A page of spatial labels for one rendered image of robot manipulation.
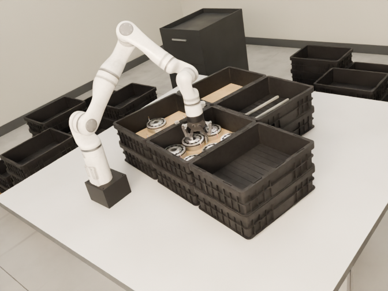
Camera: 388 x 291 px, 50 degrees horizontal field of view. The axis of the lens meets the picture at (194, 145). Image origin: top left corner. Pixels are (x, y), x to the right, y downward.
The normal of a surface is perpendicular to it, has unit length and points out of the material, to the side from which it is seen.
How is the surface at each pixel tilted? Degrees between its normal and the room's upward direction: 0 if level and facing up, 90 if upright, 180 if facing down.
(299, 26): 90
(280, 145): 90
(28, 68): 90
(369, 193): 0
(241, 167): 0
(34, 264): 0
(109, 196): 90
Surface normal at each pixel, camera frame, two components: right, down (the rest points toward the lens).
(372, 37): -0.63, 0.49
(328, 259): -0.18, -0.84
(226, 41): 0.75, 0.22
